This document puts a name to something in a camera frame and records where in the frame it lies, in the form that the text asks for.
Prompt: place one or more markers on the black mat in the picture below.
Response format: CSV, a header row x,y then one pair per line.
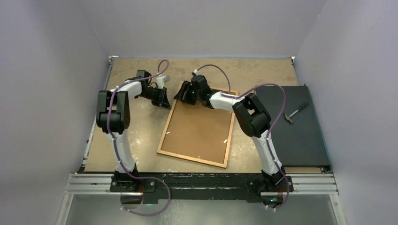
x,y
299,144

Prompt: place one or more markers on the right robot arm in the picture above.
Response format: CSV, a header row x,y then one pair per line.
x,y
251,114

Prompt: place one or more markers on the wooden picture frame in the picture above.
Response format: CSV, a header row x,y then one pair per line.
x,y
161,136

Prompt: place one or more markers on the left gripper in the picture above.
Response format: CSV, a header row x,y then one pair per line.
x,y
162,100

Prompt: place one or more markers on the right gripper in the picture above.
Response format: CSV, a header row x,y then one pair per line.
x,y
185,88

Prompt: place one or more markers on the small hammer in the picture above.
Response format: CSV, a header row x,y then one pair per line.
x,y
288,117

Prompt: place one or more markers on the aluminium rail frame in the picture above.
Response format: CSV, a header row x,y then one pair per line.
x,y
316,202

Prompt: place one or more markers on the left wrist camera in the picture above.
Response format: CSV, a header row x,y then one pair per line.
x,y
161,80

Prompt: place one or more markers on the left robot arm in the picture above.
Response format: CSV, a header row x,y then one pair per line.
x,y
113,117

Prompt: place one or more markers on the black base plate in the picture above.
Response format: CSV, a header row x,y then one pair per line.
x,y
152,187

